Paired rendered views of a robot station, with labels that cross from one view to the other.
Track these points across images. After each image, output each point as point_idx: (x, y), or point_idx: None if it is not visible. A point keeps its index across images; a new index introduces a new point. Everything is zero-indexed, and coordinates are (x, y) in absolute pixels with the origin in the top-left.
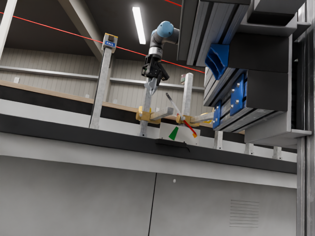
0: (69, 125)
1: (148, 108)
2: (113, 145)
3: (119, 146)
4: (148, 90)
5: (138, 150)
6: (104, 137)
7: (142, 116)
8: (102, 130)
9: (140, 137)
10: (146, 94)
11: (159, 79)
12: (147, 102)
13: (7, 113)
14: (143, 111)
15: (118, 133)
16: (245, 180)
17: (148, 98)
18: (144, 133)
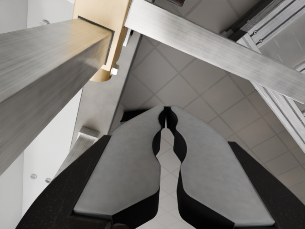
0: None
1: (105, 44)
2: (122, 93)
3: (126, 82)
4: (46, 112)
5: (141, 39)
6: (115, 115)
7: (116, 62)
8: (109, 128)
9: (138, 44)
10: (66, 102)
11: (284, 214)
12: (91, 65)
13: (0, 219)
14: (112, 65)
15: (120, 98)
16: None
17: (81, 71)
18: (131, 29)
